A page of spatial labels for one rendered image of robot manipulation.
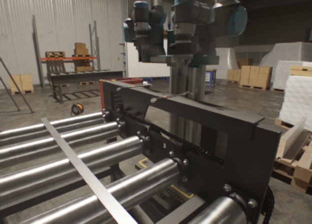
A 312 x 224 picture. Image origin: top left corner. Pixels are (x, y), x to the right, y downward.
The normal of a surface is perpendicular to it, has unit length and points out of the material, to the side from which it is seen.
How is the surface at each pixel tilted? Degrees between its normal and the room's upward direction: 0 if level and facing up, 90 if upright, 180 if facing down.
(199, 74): 90
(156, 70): 90
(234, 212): 31
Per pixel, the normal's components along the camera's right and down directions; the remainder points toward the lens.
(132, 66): 0.22, 0.27
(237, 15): 0.58, 0.31
